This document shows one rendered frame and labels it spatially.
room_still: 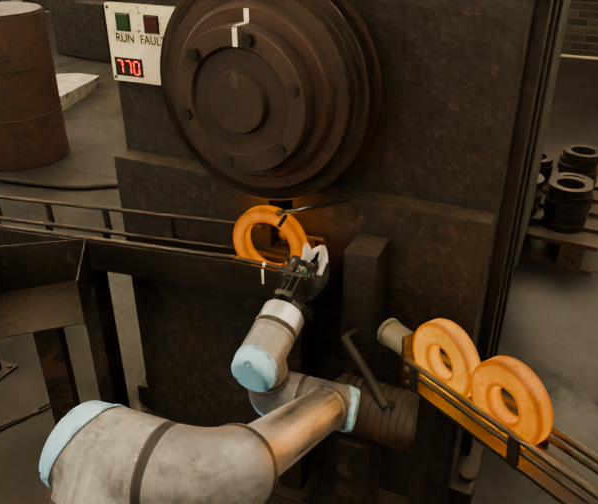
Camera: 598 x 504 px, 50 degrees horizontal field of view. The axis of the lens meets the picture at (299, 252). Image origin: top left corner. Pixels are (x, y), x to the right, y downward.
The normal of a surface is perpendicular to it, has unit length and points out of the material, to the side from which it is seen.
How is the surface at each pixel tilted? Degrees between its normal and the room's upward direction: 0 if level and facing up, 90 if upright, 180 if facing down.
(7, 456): 0
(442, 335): 90
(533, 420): 90
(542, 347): 0
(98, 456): 44
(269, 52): 90
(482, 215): 0
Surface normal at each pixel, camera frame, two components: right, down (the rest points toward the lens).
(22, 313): -0.08, -0.86
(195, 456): 0.29, -0.62
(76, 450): -0.24, -0.31
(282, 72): -0.41, 0.44
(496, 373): -0.86, 0.25
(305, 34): 0.38, -0.25
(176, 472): 0.18, -0.30
